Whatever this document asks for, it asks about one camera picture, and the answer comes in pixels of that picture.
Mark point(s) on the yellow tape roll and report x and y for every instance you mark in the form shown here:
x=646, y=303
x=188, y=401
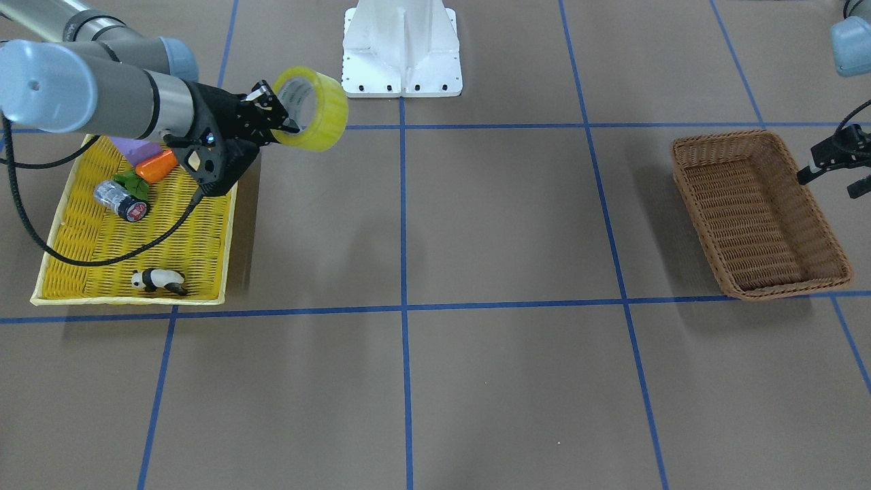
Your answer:
x=300, y=84

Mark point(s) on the yellow woven basket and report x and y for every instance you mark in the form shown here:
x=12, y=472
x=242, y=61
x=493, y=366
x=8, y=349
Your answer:
x=84, y=230

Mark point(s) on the brown wicker basket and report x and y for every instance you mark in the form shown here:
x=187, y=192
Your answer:
x=763, y=234

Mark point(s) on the purple foam block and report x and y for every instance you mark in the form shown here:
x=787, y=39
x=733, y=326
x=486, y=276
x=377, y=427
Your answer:
x=134, y=151

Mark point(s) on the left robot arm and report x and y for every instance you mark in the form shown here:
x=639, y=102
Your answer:
x=850, y=42

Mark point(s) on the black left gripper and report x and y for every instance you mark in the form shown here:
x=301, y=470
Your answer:
x=835, y=151

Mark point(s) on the orange toy carrot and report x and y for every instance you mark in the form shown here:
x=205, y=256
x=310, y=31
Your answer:
x=155, y=169

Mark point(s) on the small silver can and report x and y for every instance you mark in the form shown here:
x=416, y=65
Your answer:
x=115, y=197

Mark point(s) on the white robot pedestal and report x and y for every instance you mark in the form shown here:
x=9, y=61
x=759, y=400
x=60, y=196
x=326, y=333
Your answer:
x=401, y=49

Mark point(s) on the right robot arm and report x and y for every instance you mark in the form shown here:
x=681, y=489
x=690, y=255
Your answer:
x=92, y=73

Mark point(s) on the black white panda figure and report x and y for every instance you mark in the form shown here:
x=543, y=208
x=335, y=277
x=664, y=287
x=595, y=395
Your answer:
x=151, y=280

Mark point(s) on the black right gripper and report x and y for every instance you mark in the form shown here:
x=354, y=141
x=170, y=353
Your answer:
x=216, y=109

